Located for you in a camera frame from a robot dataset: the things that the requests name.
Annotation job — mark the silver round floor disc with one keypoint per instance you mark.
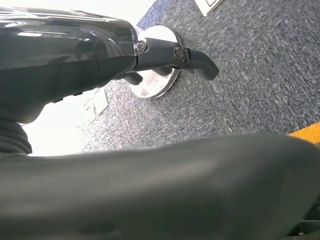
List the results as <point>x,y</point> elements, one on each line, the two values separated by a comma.
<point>157,84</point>

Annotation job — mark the black robot foot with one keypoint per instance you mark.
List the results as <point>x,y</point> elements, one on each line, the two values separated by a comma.
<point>307,225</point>

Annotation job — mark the yellow floor tape square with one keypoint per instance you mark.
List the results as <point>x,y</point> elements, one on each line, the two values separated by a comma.
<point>307,133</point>

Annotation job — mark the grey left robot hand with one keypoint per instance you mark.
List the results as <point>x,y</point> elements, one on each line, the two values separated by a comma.
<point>62,56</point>

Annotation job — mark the pale floor plate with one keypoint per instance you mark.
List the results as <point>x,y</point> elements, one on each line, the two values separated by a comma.
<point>207,6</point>

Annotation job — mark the ribbed left robot arm sleeve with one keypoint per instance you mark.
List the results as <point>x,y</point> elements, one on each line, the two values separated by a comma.
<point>13,137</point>

